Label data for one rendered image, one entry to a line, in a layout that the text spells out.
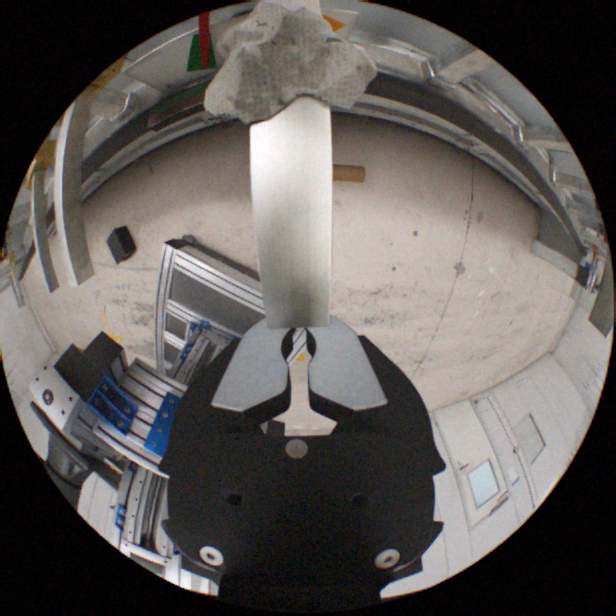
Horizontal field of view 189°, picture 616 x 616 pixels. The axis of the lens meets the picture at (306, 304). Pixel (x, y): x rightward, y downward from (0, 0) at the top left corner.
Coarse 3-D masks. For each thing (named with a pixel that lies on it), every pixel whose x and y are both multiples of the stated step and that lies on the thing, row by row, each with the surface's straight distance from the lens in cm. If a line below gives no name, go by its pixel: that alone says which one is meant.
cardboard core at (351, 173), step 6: (336, 168) 88; (342, 168) 89; (348, 168) 90; (354, 168) 91; (360, 168) 92; (336, 174) 88; (342, 174) 88; (348, 174) 89; (354, 174) 90; (360, 174) 90; (336, 180) 91; (342, 180) 91; (348, 180) 91; (354, 180) 91; (360, 180) 92
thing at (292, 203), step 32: (288, 0) 16; (320, 96) 9; (256, 128) 8; (288, 128) 8; (320, 128) 8; (256, 160) 8; (288, 160) 7; (320, 160) 7; (256, 192) 7; (288, 192) 7; (320, 192) 7; (256, 224) 7; (288, 224) 7; (320, 224) 7; (288, 256) 7; (320, 256) 7; (288, 288) 8; (320, 288) 8; (288, 320) 9; (320, 320) 9
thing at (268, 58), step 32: (256, 32) 12; (288, 32) 9; (320, 32) 10; (224, 64) 10; (256, 64) 8; (288, 64) 9; (320, 64) 9; (352, 64) 8; (224, 96) 9; (256, 96) 8; (288, 96) 8; (352, 96) 8
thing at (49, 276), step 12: (36, 180) 55; (36, 192) 54; (36, 204) 53; (36, 216) 52; (36, 228) 51; (36, 240) 51; (48, 252) 51; (48, 264) 51; (48, 276) 50; (48, 288) 50
